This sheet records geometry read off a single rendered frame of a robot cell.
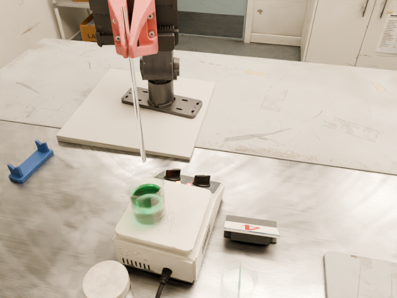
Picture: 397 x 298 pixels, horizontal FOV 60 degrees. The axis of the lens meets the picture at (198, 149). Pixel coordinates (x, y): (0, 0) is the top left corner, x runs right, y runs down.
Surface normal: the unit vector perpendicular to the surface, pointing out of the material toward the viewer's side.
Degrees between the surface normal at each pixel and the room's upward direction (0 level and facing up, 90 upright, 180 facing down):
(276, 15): 90
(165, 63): 64
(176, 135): 2
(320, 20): 90
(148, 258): 90
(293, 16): 90
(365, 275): 0
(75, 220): 0
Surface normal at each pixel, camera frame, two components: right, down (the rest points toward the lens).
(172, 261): -0.28, 0.62
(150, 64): 0.03, 0.25
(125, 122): 0.02, -0.74
